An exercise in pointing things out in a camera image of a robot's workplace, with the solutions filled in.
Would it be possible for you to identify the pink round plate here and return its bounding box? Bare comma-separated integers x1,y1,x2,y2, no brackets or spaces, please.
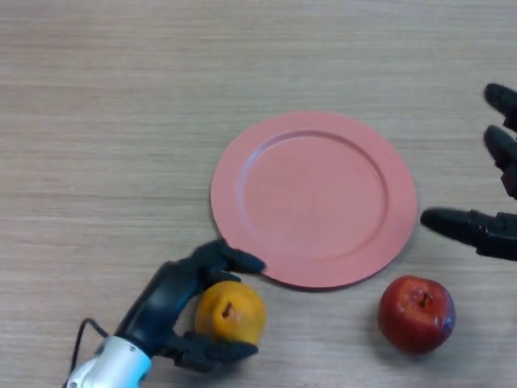
210,112,418,291

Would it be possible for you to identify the yellow pear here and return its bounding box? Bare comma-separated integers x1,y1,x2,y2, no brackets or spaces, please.
195,281,267,345

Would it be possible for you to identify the red apple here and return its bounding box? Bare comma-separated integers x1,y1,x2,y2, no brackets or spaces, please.
377,276,456,356

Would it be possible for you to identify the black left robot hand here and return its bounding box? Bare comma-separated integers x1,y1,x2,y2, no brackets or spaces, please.
114,238,267,373

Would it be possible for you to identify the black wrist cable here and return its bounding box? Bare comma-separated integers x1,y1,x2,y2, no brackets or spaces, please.
62,318,110,388

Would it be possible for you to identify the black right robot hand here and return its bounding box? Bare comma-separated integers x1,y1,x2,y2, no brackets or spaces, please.
419,83,517,262

